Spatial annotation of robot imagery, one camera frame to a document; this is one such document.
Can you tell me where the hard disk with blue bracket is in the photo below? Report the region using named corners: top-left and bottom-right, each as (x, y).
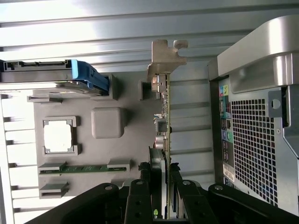
top-left (0, 59), bottom-right (110, 96)

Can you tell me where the open black PC case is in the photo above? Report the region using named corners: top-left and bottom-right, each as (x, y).
top-left (206, 15), bottom-right (299, 214)

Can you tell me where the green RAM stick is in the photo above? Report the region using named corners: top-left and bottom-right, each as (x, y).
top-left (39, 164), bottom-right (130, 175)

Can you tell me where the silver CPU chip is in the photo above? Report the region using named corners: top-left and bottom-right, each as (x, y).
top-left (43, 125), bottom-right (74, 154)

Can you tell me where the grey parts rack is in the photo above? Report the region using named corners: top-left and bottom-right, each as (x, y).
top-left (27, 74), bottom-right (169, 206)

